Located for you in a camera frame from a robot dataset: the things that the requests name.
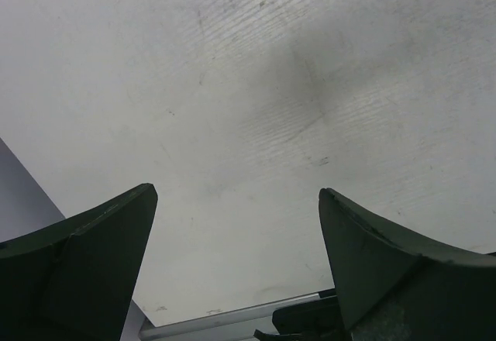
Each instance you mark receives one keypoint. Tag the aluminium frame rail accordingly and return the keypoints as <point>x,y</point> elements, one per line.
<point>235,325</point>

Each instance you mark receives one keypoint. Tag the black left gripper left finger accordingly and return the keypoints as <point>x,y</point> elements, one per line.
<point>74,280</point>

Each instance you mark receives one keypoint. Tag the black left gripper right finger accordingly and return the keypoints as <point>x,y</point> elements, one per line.
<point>395,284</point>

